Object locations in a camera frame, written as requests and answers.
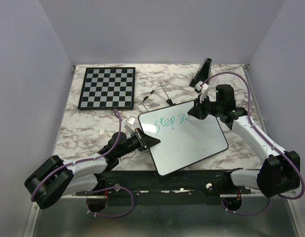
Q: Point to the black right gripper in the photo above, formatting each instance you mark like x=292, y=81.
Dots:
x=197, y=110

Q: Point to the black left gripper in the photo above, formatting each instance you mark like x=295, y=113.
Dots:
x=144, y=141

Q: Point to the white whiteboard black frame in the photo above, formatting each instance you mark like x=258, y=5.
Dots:
x=184, y=140

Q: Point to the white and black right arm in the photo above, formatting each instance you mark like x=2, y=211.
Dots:
x=279, y=171

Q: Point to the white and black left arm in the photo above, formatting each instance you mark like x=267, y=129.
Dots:
x=57, y=177

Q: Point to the black triangular stand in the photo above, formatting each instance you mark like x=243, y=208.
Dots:
x=203, y=73

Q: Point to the black white checkerboard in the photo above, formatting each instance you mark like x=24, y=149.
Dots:
x=108, y=88

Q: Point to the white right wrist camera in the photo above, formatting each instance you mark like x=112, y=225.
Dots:
x=202, y=89

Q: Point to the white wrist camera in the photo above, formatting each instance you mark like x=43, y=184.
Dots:
x=129, y=125
x=202, y=89

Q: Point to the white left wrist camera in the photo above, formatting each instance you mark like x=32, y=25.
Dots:
x=129, y=125

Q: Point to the wire whiteboard easel stand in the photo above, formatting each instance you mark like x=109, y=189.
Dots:
x=155, y=99

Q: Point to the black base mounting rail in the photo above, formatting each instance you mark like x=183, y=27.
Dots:
x=187, y=187

